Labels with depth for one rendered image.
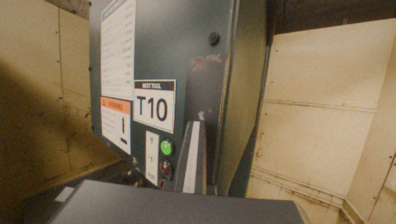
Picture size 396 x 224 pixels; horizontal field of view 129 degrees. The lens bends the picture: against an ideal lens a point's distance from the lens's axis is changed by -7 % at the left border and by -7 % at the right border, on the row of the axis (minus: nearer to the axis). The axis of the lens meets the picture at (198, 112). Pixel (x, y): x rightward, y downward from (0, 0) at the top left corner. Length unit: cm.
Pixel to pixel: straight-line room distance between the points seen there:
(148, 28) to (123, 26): 8
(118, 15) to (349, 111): 131
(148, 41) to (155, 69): 5
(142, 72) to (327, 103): 118
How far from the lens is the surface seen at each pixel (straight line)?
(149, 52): 19
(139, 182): 47
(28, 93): 136
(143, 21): 23
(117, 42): 30
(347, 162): 133
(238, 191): 102
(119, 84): 27
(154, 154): 19
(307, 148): 123
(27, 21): 142
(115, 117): 30
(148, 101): 18
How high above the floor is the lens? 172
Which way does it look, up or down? 8 degrees down
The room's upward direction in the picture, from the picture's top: 5 degrees clockwise
